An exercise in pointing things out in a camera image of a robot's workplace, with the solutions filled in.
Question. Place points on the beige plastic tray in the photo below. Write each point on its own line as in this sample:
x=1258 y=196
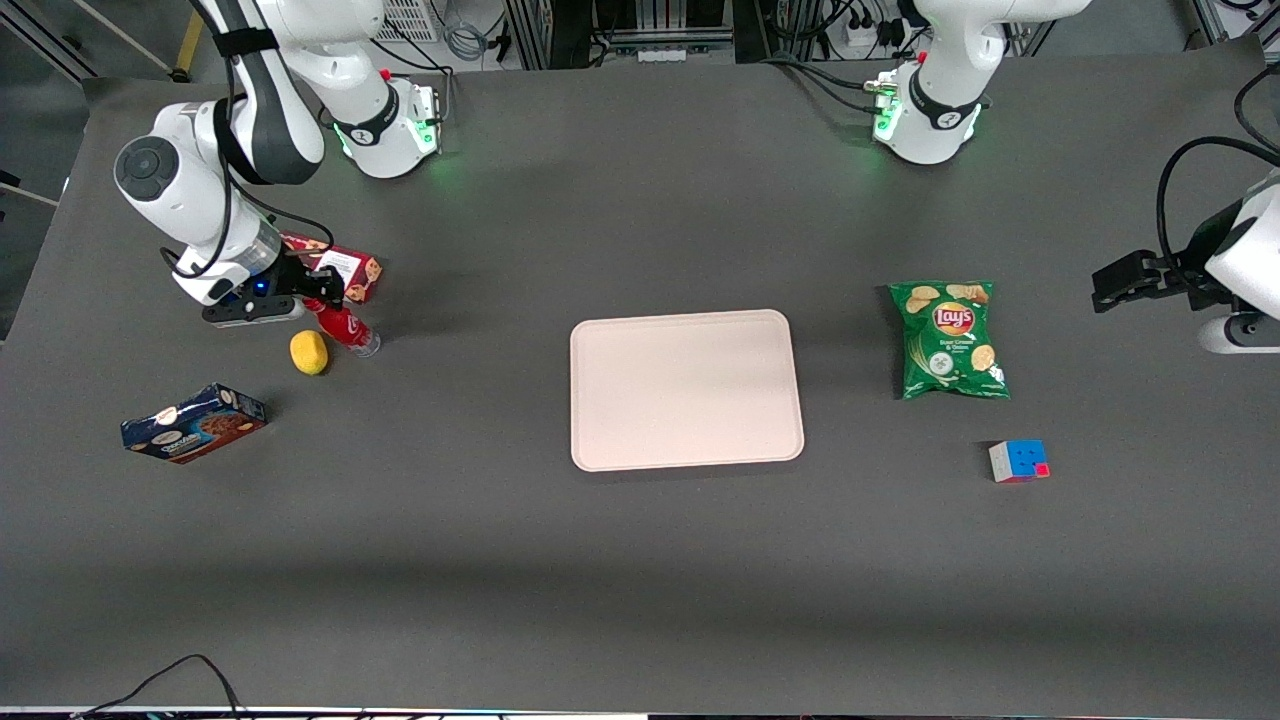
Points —
x=686 y=390

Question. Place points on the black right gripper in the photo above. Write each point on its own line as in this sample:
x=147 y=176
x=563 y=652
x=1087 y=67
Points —
x=291 y=274

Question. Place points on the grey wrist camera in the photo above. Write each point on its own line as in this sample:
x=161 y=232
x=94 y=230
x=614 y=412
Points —
x=250 y=312
x=1240 y=335

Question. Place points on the red cookie box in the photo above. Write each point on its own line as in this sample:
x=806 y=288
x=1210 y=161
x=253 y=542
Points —
x=358 y=270

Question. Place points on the Rubik's cube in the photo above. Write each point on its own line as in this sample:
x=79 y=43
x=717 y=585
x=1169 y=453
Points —
x=1018 y=460

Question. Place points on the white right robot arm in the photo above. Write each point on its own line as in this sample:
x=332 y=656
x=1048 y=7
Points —
x=250 y=110

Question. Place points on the yellow black post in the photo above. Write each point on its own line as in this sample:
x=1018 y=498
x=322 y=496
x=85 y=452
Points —
x=188 y=40

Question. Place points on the yellow lemon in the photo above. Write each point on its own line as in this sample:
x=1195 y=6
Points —
x=309 y=353

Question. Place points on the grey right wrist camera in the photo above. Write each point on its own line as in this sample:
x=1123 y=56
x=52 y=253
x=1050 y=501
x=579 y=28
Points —
x=250 y=312

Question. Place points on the blue cookie box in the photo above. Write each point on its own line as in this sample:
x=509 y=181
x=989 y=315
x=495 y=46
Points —
x=195 y=425

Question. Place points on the white perforated box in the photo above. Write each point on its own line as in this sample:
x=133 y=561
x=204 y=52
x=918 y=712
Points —
x=408 y=18

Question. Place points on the green Lays chips bag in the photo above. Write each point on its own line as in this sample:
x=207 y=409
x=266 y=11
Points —
x=948 y=345

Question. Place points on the white power strip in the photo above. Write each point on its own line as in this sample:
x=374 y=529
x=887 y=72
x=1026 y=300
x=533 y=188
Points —
x=872 y=38

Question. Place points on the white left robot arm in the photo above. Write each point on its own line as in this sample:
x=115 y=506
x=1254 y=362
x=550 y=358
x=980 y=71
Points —
x=950 y=60

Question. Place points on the red coke bottle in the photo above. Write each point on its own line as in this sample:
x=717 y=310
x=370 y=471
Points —
x=348 y=328

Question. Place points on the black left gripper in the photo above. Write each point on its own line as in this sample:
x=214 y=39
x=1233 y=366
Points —
x=1183 y=272

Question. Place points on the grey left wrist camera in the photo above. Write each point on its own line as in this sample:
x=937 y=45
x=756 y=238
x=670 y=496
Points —
x=1240 y=335

